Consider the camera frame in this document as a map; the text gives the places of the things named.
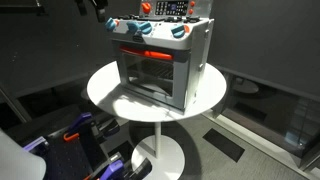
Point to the white round pedestal table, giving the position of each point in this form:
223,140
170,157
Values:
110,90

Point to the black perforated mounting board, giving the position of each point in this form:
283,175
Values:
71,156

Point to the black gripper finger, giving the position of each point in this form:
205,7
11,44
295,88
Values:
101,9
81,6

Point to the purple and black clamp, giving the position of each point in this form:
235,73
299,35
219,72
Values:
115,168

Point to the dark metal frame bar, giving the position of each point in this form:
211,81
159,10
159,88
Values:
15,105

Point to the grey toy stove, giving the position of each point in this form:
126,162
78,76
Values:
196,60

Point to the orange round button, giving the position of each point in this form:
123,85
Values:
190,11
192,3

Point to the purple clamp with orange trigger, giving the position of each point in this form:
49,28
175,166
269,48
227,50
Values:
80,120

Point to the white rounded plastic cover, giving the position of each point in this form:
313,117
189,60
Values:
18,160

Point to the purple clamp jaw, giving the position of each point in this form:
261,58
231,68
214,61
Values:
35,145

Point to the orange dial knob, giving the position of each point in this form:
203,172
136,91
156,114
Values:
146,7

